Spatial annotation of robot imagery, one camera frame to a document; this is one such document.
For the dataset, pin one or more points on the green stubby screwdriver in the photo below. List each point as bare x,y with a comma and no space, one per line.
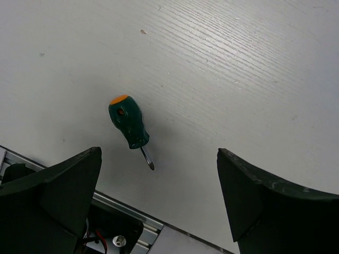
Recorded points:
126,116

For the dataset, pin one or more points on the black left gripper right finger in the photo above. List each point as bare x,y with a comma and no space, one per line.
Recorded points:
268,214

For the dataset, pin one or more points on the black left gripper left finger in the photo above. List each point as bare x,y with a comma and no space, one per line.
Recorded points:
45,211

